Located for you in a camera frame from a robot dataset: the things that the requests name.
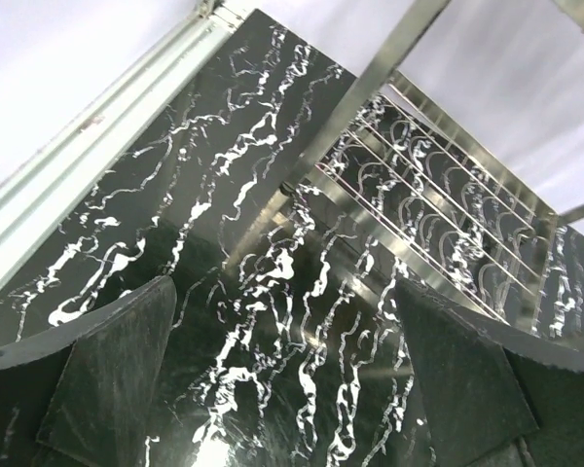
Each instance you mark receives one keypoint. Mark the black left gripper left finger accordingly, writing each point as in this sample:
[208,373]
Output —
[79,394]

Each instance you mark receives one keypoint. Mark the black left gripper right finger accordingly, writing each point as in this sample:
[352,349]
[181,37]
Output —
[493,395]

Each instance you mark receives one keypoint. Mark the stainless steel dish rack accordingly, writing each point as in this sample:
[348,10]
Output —
[442,203]

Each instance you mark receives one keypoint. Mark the aluminium frame rail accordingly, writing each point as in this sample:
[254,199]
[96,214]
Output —
[39,194]

